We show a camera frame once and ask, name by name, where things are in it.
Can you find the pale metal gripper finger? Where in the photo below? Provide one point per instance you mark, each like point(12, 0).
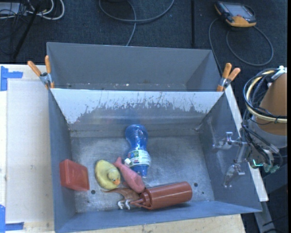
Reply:
point(229, 143)
point(232, 173)

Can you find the red-brown squeeze bottle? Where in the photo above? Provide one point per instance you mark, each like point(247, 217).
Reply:
point(169, 194)

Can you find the blue clear plastic bottle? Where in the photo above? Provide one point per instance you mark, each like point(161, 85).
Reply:
point(136, 139)

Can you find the brown toy animal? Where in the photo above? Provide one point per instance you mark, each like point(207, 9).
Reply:
point(128, 194)

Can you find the red-brown flat block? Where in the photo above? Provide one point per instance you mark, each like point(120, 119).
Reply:
point(74, 175)

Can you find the grey metal bin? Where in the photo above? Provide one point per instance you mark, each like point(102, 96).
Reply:
point(135, 69)

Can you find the pink toy fish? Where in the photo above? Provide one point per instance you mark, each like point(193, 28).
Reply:
point(132, 177)

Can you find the pale wood board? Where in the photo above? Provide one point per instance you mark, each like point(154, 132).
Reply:
point(26, 142)

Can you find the yellow toy duck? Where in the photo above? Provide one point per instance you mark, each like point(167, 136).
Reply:
point(105, 173)

